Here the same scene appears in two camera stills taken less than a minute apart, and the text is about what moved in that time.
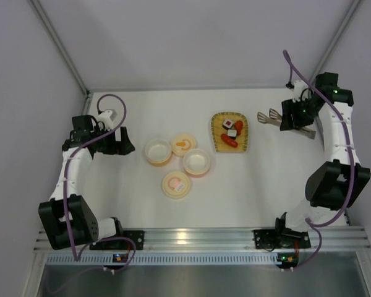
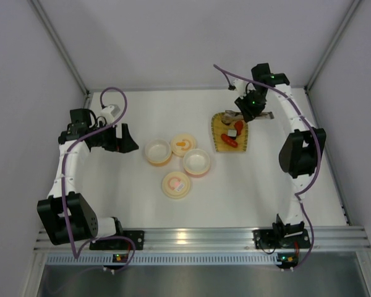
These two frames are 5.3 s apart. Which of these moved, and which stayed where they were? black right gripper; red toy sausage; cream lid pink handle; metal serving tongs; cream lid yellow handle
Moved: black right gripper; metal serving tongs
Stayed: red toy sausage; cream lid pink handle; cream lid yellow handle
